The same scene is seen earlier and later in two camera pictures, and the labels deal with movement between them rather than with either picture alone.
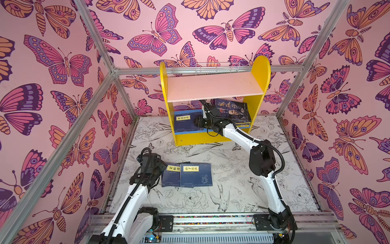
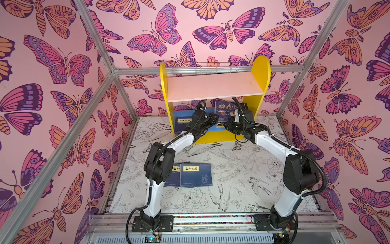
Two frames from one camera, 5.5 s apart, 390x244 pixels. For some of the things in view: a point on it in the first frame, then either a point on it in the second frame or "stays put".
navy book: x=196 y=174 stays put
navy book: x=184 y=122 stays put
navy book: x=171 y=176 stays put
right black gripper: x=200 y=121 → x=230 y=123
